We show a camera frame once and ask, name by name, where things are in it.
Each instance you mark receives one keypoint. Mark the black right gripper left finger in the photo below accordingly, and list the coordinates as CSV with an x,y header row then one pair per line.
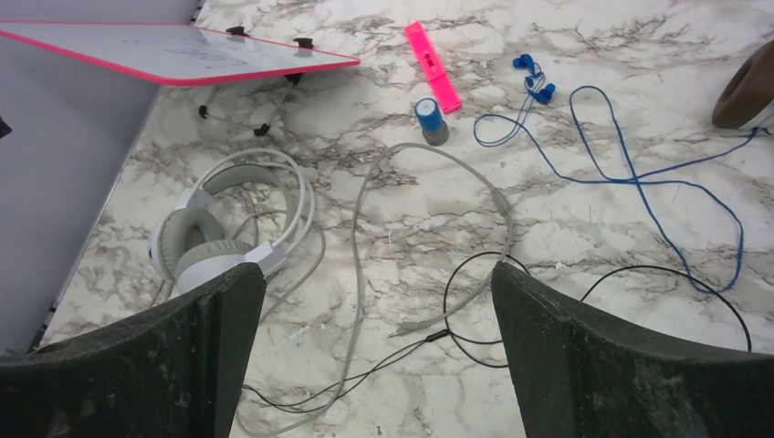
x,y
174,370

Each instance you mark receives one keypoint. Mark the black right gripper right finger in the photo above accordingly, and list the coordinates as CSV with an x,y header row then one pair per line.
x,y
581,372

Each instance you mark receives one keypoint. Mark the white grey over-ear headphones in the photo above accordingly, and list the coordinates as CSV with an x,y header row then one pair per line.
x,y
188,247

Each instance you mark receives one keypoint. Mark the brown over-ear headphones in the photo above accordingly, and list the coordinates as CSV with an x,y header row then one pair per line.
x,y
747,100

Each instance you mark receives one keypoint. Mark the blue grey stamp cylinder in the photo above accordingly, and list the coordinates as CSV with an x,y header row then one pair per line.
x,y
434,129

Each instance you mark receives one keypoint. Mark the pink highlighter marker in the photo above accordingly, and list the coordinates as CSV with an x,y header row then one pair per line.
x,y
433,68

